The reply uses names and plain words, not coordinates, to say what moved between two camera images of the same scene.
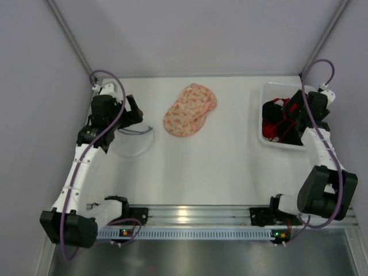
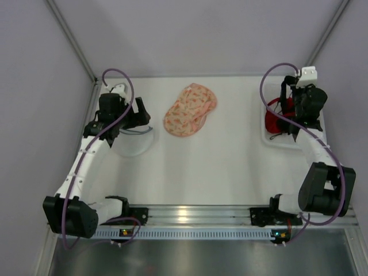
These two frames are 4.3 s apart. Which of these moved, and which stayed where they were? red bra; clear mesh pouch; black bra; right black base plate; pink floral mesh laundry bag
Moved: red bra; black bra
Stayed: clear mesh pouch; right black base plate; pink floral mesh laundry bag
